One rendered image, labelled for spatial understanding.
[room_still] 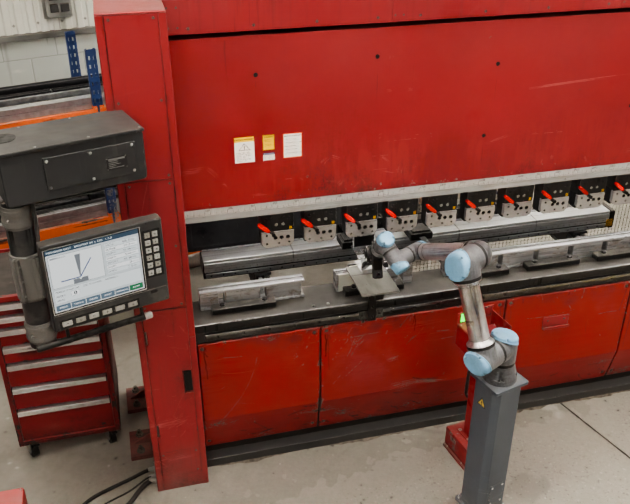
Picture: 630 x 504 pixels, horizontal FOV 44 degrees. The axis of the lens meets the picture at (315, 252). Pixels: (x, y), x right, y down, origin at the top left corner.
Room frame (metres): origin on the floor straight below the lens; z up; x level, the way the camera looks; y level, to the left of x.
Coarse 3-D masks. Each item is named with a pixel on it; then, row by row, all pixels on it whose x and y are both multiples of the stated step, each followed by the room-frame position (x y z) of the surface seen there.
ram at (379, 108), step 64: (192, 64) 3.05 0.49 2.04; (256, 64) 3.12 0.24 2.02; (320, 64) 3.19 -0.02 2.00; (384, 64) 3.26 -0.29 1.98; (448, 64) 3.33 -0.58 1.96; (512, 64) 3.41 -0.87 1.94; (576, 64) 3.49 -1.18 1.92; (192, 128) 3.05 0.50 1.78; (256, 128) 3.12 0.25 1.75; (320, 128) 3.19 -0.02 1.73; (384, 128) 3.26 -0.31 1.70; (448, 128) 3.34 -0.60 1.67; (512, 128) 3.42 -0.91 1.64; (576, 128) 3.50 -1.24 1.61; (192, 192) 3.04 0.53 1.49; (256, 192) 3.11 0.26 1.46; (320, 192) 3.19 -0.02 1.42; (448, 192) 3.34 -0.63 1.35
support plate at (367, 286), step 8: (352, 272) 3.19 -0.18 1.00; (360, 272) 3.19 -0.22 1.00; (384, 272) 3.19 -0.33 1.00; (360, 280) 3.12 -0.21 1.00; (368, 280) 3.12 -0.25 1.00; (376, 280) 3.12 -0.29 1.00; (384, 280) 3.12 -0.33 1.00; (392, 280) 3.12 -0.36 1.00; (360, 288) 3.05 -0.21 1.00; (368, 288) 3.05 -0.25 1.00; (376, 288) 3.05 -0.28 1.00; (384, 288) 3.05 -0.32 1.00; (392, 288) 3.05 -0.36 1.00; (368, 296) 3.00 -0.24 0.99
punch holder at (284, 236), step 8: (264, 216) 3.12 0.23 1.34; (272, 216) 3.13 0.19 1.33; (280, 216) 3.14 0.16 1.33; (288, 216) 3.15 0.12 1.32; (264, 224) 3.12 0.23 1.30; (272, 224) 3.13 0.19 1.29; (280, 224) 3.14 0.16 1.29; (288, 224) 3.15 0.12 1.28; (264, 232) 3.12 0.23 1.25; (280, 232) 3.13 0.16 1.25; (288, 232) 3.14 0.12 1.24; (264, 240) 3.12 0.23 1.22; (272, 240) 3.12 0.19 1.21; (280, 240) 3.13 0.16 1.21; (288, 240) 3.14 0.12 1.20
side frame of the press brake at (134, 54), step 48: (96, 0) 2.99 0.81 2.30; (144, 0) 2.99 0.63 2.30; (144, 48) 2.81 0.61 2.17; (144, 96) 2.80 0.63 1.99; (144, 144) 2.80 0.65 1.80; (144, 192) 2.79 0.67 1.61; (144, 336) 2.78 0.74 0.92; (192, 336) 2.82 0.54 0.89; (144, 384) 2.77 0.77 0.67; (192, 384) 2.82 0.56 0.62; (192, 432) 2.81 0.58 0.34; (192, 480) 2.81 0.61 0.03
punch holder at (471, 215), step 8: (464, 192) 3.40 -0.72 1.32; (472, 192) 3.37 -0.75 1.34; (480, 192) 3.38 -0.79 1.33; (488, 192) 3.40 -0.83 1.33; (464, 200) 3.39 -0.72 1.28; (472, 200) 3.37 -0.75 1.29; (480, 200) 3.39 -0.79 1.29; (488, 200) 3.40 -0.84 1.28; (464, 208) 3.39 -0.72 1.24; (472, 208) 3.37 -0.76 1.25; (480, 208) 3.38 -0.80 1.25; (488, 208) 3.39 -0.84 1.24; (464, 216) 3.38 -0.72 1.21; (472, 216) 3.37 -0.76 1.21; (480, 216) 3.38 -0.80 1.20; (488, 216) 3.39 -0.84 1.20
